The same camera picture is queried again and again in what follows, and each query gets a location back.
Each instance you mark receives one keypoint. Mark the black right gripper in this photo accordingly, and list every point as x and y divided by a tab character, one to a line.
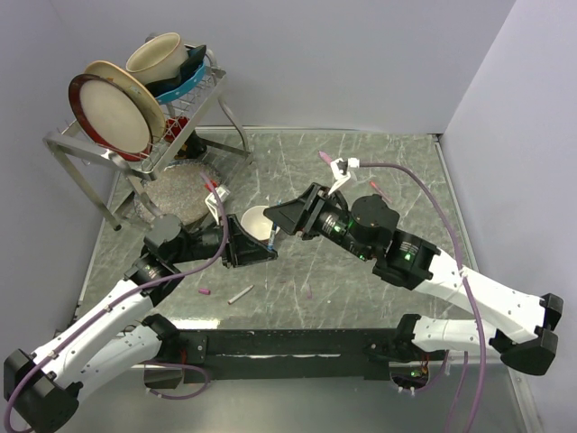
302	213

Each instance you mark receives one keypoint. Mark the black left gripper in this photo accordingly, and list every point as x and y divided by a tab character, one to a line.
241	249

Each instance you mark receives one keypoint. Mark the blue pen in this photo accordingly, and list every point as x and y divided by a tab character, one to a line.
270	242

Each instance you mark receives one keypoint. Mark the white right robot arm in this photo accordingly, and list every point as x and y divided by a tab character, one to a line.
518	327

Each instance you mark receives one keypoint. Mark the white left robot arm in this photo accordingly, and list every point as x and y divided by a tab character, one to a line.
46	386

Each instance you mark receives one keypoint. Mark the white pen red cap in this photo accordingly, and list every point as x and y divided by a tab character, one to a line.
239	295

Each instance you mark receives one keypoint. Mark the red crayon pen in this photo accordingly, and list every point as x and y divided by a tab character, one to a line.
380	192

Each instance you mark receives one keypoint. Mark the white paper cup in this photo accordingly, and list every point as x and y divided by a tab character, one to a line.
257	225

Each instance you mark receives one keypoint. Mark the glass textured plate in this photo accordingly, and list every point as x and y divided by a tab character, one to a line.
179	190

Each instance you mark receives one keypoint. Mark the steel dish rack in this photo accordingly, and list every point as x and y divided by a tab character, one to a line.
73	142

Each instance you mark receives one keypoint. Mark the red object in rack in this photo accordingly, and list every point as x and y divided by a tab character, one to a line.
174	127

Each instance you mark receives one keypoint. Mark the blue rimmed dish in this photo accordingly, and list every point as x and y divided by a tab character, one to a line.
189	76

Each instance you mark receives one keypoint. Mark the red rimmed white plate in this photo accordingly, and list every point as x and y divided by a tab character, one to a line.
109	117

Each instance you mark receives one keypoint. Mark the beige plate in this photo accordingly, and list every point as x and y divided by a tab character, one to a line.
138	93

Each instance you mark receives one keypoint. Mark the cream ceramic bowl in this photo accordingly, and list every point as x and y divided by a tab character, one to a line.
158	59

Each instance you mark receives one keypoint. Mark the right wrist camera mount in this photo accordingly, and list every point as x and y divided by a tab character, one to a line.
342	172

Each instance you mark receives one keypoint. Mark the black base frame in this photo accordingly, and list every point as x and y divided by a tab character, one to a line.
241	354

